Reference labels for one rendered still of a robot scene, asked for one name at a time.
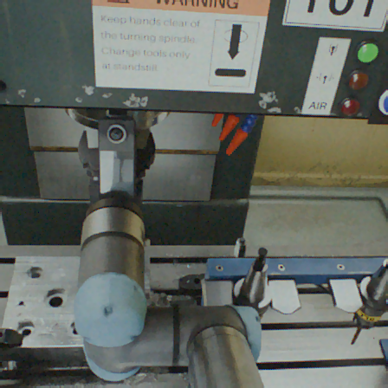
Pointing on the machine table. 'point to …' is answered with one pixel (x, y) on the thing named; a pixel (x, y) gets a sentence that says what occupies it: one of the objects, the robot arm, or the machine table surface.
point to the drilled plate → (58, 345)
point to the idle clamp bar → (186, 285)
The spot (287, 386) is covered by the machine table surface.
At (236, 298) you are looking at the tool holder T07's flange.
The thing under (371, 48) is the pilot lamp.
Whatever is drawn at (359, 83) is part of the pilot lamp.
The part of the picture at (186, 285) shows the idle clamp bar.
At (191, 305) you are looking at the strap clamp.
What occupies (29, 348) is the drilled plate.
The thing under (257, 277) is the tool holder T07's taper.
